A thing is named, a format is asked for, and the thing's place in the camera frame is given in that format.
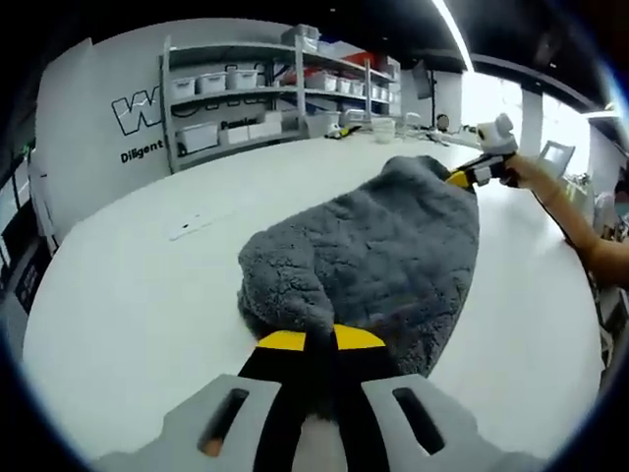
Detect grey framed screen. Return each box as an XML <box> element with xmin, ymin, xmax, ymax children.
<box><xmin>538</xmin><ymin>140</ymin><xmax>576</xmax><ymax>176</ymax></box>

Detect small white strip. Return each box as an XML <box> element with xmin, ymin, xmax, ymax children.
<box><xmin>168</xmin><ymin>210</ymin><xmax>213</xmax><ymax>242</ymax></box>

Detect ceiling light strip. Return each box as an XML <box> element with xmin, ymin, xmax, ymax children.
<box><xmin>431</xmin><ymin>0</ymin><xmax>476</xmax><ymax>70</ymax></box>

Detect white lettered partition panel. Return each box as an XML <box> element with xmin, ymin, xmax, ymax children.
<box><xmin>36</xmin><ymin>36</ymin><xmax>173</xmax><ymax>230</ymax></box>

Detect black panel on tripod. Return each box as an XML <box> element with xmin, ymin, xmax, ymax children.
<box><xmin>411</xmin><ymin>58</ymin><xmax>443</xmax><ymax>130</ymax></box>

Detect rows of white storage bins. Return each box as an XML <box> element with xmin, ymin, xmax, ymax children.
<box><xmin>170</xmin><ymin>27</ymin><xmax>402</xmax><ymax>153</ymax></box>

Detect person's left hand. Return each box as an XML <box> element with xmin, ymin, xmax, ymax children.
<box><xmin>289</xmin><ymin>417</ymin><xmax>348</xmax><ymax>472</ymax></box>

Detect grey towel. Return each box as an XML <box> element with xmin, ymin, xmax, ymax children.
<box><xmin>237</xmin><ymin>153</ymin><xmax>482</xmax><ymax>380</ymax></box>

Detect grey metal shelving unit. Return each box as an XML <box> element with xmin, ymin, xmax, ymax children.
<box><xmin>159</xmin><ymin>32</ymin><xmax>403</xmax><ymax>174</ymax></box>

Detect black printed signboard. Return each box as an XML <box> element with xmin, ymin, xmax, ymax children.
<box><xmin>12</xmin><ymin>255</ymin><xmax>43</xmax><ymax>316</ymax></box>

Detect small white yellow device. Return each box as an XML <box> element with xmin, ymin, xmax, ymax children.
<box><xmin>326</xmin><ymin>123</ymin><xmax>363</xmax><ymax>142</ymax></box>

